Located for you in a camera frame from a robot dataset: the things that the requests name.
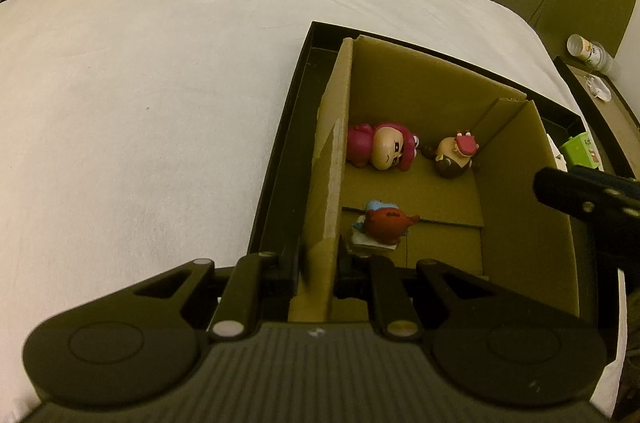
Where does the white face mask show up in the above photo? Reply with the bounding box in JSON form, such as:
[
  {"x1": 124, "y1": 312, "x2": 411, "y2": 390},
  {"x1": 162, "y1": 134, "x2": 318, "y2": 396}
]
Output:
[{"x1": 582, "y1": 73, "x2": 613, "y2": 101}]

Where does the pink bear-suit figurine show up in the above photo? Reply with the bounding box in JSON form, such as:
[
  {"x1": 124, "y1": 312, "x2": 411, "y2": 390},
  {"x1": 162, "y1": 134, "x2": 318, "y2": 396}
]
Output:
[{"x1": 346, "y1": 122, "x2": 422, "y2": 171}]

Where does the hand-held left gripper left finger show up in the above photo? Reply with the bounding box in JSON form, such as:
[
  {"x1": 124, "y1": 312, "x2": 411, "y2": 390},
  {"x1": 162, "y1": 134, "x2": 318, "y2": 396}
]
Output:
[{"x1": 132, "y1": 238, "x2": 303, "y2": 341}]

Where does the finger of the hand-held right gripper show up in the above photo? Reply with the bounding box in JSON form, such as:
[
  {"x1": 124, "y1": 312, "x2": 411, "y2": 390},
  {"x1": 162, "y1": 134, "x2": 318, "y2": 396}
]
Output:
[{"x1": 532, "y1": 164, "x2": 640, "y2": 229}]

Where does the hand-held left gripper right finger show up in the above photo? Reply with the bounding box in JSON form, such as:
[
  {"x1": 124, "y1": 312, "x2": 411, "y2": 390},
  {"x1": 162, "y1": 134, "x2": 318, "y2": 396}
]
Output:
[{"x1": 336, "y1": 237, "x2": 506, "y2": 341}]

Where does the plastic cup on floor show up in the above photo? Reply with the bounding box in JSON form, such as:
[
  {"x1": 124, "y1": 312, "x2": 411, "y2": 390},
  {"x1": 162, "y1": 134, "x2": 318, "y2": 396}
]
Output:
[{"x1": 566, "y1": 34, "x2": 621, "y2": 79}]

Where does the black framed brown board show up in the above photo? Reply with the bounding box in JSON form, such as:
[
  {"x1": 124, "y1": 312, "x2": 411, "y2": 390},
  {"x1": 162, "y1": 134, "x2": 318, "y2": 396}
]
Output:
[{"x1": 552, "y1": 56, "x2": 640, "y2": 179}]

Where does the blue and red figurine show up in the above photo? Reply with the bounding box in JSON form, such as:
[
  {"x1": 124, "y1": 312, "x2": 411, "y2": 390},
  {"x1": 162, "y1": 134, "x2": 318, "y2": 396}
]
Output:
[{"x1": 350, "y1": 199, "x2": 422, "y2": 256}]

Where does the brown-haired doll figurine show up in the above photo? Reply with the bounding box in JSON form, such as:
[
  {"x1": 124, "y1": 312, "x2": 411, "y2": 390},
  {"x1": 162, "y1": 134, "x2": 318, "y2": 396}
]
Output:
[{"x1": 422, "y1": 130, "x2": 480, "y2": 180}]

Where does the black tray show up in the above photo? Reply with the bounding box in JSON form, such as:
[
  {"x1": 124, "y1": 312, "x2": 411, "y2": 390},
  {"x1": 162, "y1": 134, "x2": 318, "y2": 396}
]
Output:
[{"x1": 247, "y1": 21, "x2": 626, "y2": 354}]

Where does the cardboard box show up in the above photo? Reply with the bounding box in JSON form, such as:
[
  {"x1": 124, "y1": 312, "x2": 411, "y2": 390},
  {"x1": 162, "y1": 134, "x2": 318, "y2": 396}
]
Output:
[{"x1": 287, "y1": 34, "x2": 581, "y2": 324}]

